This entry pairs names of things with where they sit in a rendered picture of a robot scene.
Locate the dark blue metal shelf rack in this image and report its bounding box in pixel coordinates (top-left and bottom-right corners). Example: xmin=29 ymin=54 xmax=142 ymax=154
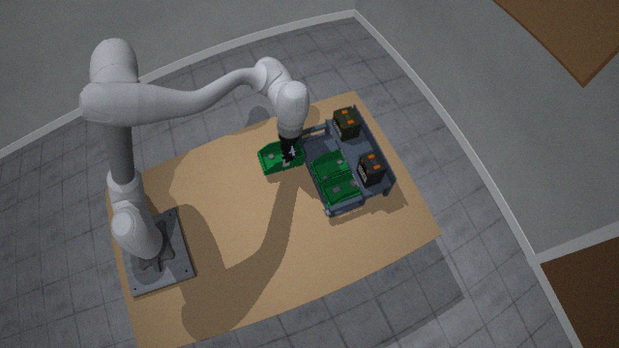
xmin=298 ymin=104 xmax=397 ymax=218

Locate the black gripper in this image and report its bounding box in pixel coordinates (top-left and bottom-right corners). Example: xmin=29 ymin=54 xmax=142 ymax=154
xmin=279 ymin=135 xmax=300 ymax=167

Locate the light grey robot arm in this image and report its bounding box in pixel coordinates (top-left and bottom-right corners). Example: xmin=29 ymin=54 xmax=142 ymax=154
xmin=79 ymin=38 xmax=310 ymax=274

